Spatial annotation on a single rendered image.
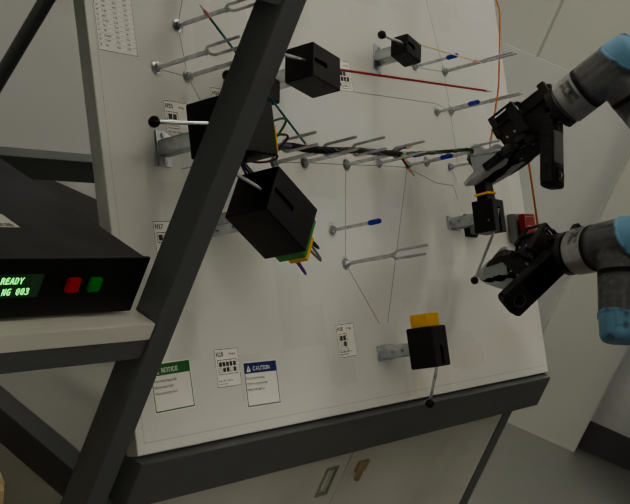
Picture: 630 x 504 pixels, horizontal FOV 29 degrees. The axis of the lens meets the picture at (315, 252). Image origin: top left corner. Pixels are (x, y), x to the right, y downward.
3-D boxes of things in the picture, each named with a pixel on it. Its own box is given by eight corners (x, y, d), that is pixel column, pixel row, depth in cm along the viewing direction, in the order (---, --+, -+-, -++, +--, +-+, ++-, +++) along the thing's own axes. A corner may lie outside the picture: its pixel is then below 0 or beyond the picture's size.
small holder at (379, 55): (354, 27, 200) (392, 16, 196) (384, 52, 207) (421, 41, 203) (353, 53, 199) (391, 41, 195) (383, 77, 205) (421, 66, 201)
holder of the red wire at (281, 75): (220, 43, 169) (284, 23, 163) (278, 75, 180) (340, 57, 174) (219, 77, 168) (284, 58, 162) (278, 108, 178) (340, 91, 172)
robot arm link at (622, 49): (655, 75, 196) (621, 34, 195) (600, 117, 201) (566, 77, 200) (658, 62, 203) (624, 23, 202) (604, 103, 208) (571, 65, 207)
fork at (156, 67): (162, 67, 158) (250, 39, 150) (159, 78, 157) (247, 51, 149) (152, 57, 157) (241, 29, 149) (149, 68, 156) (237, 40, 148)
